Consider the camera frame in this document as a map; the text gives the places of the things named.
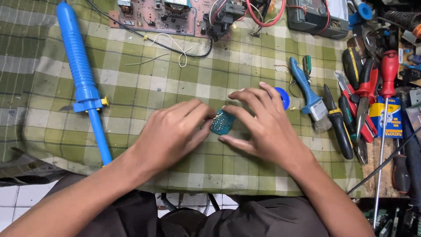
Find person's left hand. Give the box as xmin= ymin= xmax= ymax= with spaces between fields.
xmin=131 ymin=99 xmax=217 ymax=178

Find person's right hand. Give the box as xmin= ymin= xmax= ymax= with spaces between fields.
xmin=218 ymin=81 xmax=312 ymax=172

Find small teal circuit board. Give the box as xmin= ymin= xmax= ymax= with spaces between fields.
xmin=210 ymin=109 xmax=236 ymax=136

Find blue solder spool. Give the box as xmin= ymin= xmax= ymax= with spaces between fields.
xmin=274 ymin=87 xmax=291 ymax=111

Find green plaid cloth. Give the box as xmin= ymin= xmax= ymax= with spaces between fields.
xmin=0 ymin=0 xmax=366 ymax=198

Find small green screwdriver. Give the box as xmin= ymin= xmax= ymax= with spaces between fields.
xmin=302 ymin=55 xmax=312 ymax=83

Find red utility knife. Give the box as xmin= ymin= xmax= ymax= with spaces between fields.
xmin=334 ymin=71 xmax=378 ymax=143

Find person's dark trousers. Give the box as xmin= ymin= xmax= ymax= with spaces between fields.
xmin=42 ymin=172 xmax=330 ymax=237

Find black yellow screwdriver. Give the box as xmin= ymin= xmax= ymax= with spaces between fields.
xmin=342 ymin=47 xmax=364 ymax=90

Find blue desoldering pump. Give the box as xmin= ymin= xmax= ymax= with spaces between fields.
xmin=55 ymin=1 xmax=114 ymax=167

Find dark green multimeter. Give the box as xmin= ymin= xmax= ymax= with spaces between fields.
xmin=286 ymin=0 xmax=350 ymax=41

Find blue yellow battery box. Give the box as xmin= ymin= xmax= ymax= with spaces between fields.
xmin=369 ymin=95 xmax=404 ymax=139

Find large brown circuit board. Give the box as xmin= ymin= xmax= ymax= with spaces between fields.
xmin=108 ymin=0 xmax=239 ymax=42

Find black flyback transformer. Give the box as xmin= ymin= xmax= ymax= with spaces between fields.
xmin=201 ymin=1 xmax=246 ymax=42

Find grey metal plate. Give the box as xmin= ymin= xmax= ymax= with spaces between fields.
xmin=405 ymin=88 xmax=421 ymax=133

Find box of electronic scrap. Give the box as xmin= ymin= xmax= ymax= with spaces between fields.
xmin=361 ymin=197 xmax=421 ymax=237

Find heap of assorted tools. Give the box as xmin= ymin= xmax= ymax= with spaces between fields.
xmin=347 ymin=0 xmax=421 ymax=87

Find thin yellow wire scrap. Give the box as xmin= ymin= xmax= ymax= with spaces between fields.
xmin=274 ymin=64 xmax=300 ymax=99

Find blue handled brush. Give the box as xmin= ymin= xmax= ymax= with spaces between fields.
xmin=289 ymin=56 xmax=333 ymax=132

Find black yellow handled tool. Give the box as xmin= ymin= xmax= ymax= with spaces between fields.
xmin=323 ymin=84 xmax=354 ymax=160

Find green black handled pliers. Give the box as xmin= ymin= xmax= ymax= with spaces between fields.
xmin=338 ymin=95 xmax=369 ymax=165

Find short pale wire piece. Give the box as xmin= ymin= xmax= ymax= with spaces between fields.
xmin=125 ymin=53 xmax=170 ymax=66

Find white looped wire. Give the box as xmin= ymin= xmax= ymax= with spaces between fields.
xmin=149 ymin=32 xmax=195 ymax=68

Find thin black cable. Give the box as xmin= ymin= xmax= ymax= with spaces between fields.
xmin=85 ymin=0 xmax=214 ymax=59

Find red handled pliers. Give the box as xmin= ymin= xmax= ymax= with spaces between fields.
xmin=353 ymin=59 xmax=379 ymax=139

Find red cable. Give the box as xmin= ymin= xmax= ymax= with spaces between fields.
xmin=245 ymin=0 xmax=287 ymax=28

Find thick black cable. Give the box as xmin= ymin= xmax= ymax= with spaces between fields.
xmin=347 ymin=126 xmax=421 ymax=196

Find long red handled screwdriver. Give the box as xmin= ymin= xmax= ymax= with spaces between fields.
xmin=373 ymin=50 xmax=400 ymax=228

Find black handled screwdriver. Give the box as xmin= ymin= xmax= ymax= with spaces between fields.
xmin=392 ymin=138 xmax=411 ymax=194

